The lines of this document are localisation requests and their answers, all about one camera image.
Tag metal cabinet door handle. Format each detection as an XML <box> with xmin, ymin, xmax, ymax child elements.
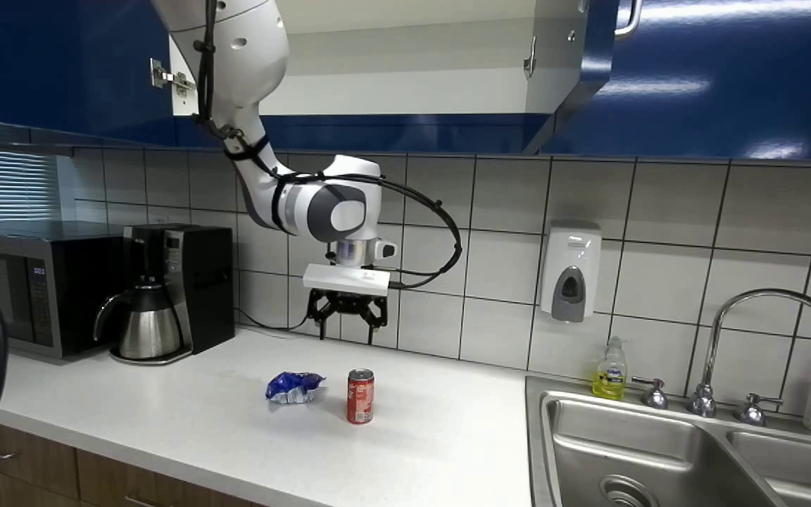
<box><xmin>612</xmin><ymin>0</ymin><xmax>646</xmax><ymax>39</ymax></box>

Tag black power cord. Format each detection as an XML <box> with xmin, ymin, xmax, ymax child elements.
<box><xmin>235</xmin><ymin>306</ymin><xmax>315</xmax><ymax>336</ymax></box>

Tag wooden lower cabinet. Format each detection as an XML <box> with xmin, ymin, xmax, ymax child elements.
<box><xmin>0</xmin><ymin>422</ymin><xmax>267</xmax><ymax>507</ymax></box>

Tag white wall soap dispenser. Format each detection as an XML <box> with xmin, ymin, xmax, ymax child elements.
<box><xmin>539</xmin><ymin>223</ymin><xmax>605</xmax><ymax>326</ymax></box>

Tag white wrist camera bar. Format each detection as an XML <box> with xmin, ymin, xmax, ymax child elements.
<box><xmin>301</xmin><ymin>261</ymin><xmax>394</xmax><ymax>299</ymax></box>

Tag black coffee maker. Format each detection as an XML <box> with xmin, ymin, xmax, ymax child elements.
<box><xmin>122</xmin><ymin>223</ymin><xmax>237</xmax><ymax>364</ymax></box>

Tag chrome faucet handle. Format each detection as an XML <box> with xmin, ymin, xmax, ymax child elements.
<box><xmin>739</xmin><ymin>392</ymin><xmax>784</xmax><ymax>426</ymax></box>
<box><xmin>632</xmin><ymin>375</ymin><xmax>674</xmax><ymax>412</ymax></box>

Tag red soda can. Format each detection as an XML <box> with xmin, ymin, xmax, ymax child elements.
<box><xmin>344</xmin><ymin>365</ymin><xmax>381</xmax><ymax>427</ymax></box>

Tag blue chip bag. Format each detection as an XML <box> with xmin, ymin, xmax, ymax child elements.
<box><xmin>263</xmin><ymin>370</ymin><xmax>330</xmax><ymax>412</ymax></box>

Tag chrome gooseneck faucet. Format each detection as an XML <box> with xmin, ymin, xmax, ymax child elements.
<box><xmin>687</xmin><ymin>284</ymin><xmax>811</xmax><ymax>420</ymax></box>

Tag black microwave oven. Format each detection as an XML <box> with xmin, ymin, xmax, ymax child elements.
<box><xmin>0</xmin><ymin>225</ymin><xmax>132</xmax><ymax>365</ymax></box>

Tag steel coffee carafe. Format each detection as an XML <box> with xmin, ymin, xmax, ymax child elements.
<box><xmin>91</xmin><ymin>278</ymin><xmax>190</xmax><ymax>365</ymax></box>

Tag stainless steel double sink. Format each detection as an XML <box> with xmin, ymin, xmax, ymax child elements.
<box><xmin>523</xmin><ymin>375</ymin><xmax>811</xmax><ymax>507</ymax></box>

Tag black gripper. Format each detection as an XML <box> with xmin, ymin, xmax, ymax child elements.
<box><xmin>304</xmin><ymin>288</ymin><xmax>391</xmax><ymax>341</ymax></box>

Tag yellow dish soap bottle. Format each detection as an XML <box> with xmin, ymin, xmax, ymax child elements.
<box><xmin>589</xmin><ymin>336</ymin><xmax>632</xmax><ymax>402</ymax></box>

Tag blue cabinet door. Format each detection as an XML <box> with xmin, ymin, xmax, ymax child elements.
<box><xmin>523</xmin><ymin>0</ymin><xmax>620</xmax><ymax>154</ymax></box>
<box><xmin>0</xmin><ymin>0</ymin><xmax>177</xmax><ymax>146</ymax></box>

